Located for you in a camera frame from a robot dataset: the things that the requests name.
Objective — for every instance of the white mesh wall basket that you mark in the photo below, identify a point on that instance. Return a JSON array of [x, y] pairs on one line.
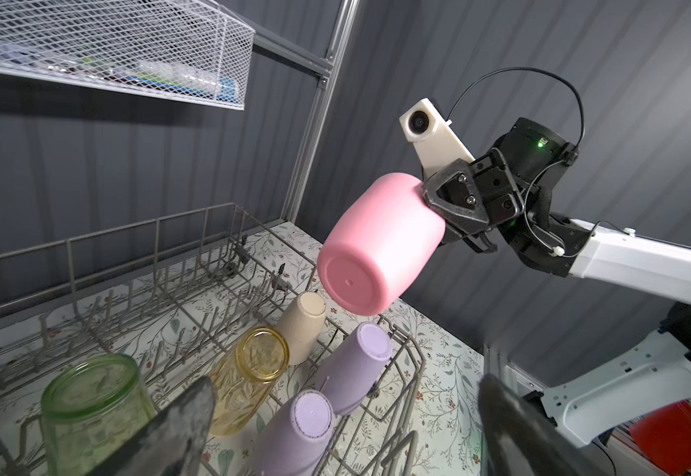
[[46, 40]]

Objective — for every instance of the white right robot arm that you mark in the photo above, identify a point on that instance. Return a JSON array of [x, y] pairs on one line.
[[656, 372]]

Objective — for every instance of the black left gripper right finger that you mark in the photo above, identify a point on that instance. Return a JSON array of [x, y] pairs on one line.
[[519, 441]]

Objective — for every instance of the pink cup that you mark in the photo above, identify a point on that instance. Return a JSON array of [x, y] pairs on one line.
[[380, 246]]

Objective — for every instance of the lilac cup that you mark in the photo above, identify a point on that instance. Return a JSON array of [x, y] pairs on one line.
[[296, 438], [347, 375]]

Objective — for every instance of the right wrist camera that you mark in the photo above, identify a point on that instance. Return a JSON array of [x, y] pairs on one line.
[[432, 137]]

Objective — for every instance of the green transparent cup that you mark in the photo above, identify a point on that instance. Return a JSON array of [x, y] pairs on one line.
[[91, 410]]

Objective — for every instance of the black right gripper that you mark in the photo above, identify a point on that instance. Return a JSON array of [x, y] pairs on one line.
[[473, 200]]

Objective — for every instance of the tubes in white basket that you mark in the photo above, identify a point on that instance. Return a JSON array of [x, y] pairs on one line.
[[169, 77]]

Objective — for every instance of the yellow transparent cup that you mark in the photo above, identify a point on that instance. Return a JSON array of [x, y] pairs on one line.
[[245, 376]]

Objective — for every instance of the beige cup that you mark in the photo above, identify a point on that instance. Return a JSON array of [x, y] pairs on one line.
[[301, 325]]

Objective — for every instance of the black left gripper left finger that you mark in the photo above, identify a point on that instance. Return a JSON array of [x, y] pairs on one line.
[[170, 444]]

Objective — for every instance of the grey wire dish rack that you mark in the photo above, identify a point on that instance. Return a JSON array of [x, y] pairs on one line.
[[176, 293]]

